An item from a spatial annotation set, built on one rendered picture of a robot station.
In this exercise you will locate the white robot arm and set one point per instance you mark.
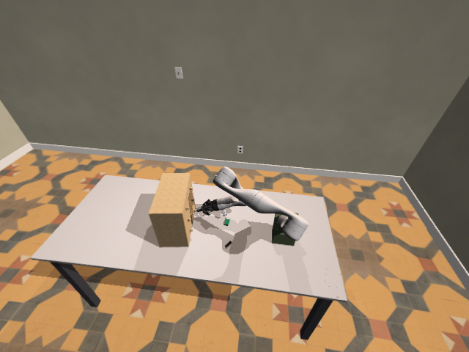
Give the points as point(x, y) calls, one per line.
point(227, 180)

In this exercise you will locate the small wooden chest of drawers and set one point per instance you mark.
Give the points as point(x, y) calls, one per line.
point(166, 210)

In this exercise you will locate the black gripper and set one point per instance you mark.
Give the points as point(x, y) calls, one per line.
point(208, 206)

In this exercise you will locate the light wood drawer front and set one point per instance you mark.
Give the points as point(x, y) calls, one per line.
point(189, 188)
point(190, 200)
point(193, 210)
point(185, 208)
point(188, 219)
point(189, 231)

